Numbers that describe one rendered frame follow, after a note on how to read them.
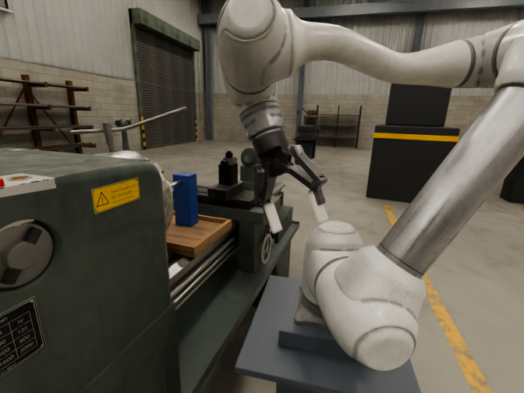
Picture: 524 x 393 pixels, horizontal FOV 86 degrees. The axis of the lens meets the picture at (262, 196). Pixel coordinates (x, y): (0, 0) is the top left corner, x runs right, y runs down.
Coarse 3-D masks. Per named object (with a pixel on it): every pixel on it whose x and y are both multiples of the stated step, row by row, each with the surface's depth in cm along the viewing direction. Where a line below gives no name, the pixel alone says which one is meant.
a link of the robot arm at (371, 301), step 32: (512, 32) 53; (512, 64) 49; (512, 96) 48; (480, 128) 51; (512, 128) 48; (448, 160) 54; (480, 160) 49; (512, 160) 49; (448, 192) 51; (480, 192) 50; (416, 224) 53; (448, 224) 51; (352, 256) 61; (384, 256) 55; (416, 256) 53; (320, 288) 64; (352, 288) 55; (384, 288) 52; (416, 288) 52; (352, 320) 51; (384, 320) 49; (416, 320) 54; (352, 352) 51; (384, 352) 50
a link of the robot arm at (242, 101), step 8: (224, 80) 59; (232, 88) 55; (272, 88) 57; (232, 96) 58; (240, 96) 56; (248, 96) 55; (256, 96) 56; (264, 96) 57; (272, 96) 59; (232, 104) 62; (240, 104) 59; (248, 104) 58; (256, 104) 58; (240, 112) 60
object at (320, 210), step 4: (308, 192) 56; (312, 192) 56; (312, 196) 55; (312, 200) 56; (312, 204) 56; (316, 204) 56; (316, 208) 55; (320, 208) 56; (324, 208) 57; (316, 212) 56; (320, 212) 56; (324, 212) 57; (316, 216) 56; (320, 216) 56; (324, 216) 57; (320, 220) 55; (324, 220) 56
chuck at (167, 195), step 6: (120, 150) 88; (126, 150) 87; (114, 156) 79; (120, 156) 80; (126, 156) 81; (132, 156) 83; (138, 156) 84; (162, 174) 85; (162, 180) 84; (162, 186) 83; (168, 186) 86; (168, 192) 85; (168, 198) 85; (168, 204) 85; (168, 210) 85; (168, 216) 86; (168, 222) 88
